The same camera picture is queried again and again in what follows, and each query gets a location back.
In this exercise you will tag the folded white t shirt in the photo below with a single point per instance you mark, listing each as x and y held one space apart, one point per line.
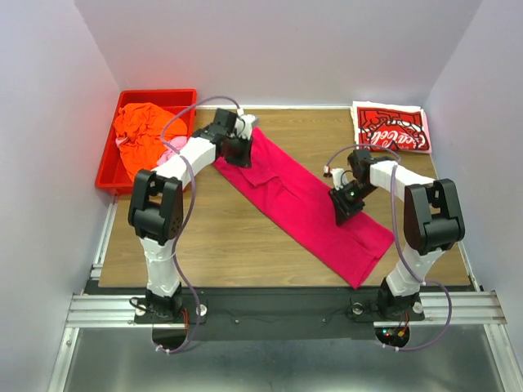
361 104

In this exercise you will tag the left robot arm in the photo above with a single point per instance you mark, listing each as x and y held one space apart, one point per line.
156 207

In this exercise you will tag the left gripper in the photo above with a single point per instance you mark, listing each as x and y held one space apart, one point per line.
244 159

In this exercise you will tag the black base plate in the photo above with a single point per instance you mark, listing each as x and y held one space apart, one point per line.
278 313

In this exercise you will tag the aluminium frame rail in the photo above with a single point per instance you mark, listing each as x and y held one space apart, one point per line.
461 345

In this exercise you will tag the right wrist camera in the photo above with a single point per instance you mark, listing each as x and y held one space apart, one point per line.
338 176

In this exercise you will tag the light pink t shirt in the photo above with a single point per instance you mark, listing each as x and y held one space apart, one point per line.
177 142

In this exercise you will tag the red plastic bin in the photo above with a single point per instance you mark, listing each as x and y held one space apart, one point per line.
112 176

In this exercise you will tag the folded red coca-cola t shirt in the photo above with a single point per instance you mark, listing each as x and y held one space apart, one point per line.
390 126

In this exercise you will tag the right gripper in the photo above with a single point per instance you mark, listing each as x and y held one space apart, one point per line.
341 210

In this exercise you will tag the orange t shirt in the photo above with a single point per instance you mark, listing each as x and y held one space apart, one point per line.
146 126

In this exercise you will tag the magenta t shirt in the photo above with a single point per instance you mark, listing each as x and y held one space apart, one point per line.
299 203

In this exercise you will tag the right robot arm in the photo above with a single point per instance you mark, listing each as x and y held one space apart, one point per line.
432 219

